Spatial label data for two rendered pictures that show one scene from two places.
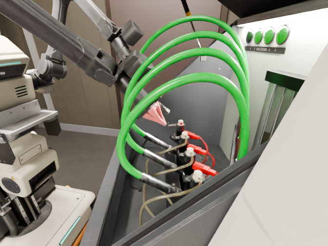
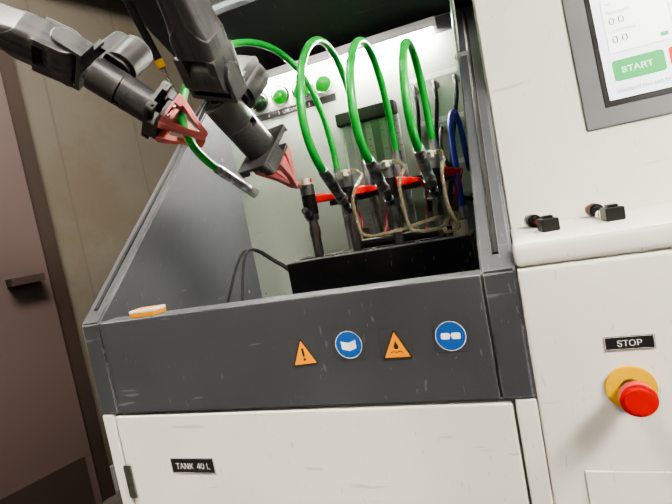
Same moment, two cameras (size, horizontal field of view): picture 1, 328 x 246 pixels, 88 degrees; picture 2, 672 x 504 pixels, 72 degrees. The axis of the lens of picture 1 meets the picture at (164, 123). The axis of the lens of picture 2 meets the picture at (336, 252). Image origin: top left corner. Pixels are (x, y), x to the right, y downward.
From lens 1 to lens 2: 83 cm
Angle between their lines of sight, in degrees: 67
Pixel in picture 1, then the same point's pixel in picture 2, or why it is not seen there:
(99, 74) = (233, 70)
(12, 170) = not seen: outside the picture
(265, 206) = (509, 76)
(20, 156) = not seen: outside the picture
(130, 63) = (250, 68)
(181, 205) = (477, 123)
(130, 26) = (134, 40)
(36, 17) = not seen: outside the picture
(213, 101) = (232, 221)
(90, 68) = (221, 55)
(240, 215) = (502, 99)
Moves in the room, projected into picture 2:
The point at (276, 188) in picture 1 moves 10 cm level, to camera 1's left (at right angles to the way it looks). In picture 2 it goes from (506, 65) to (503, 50)
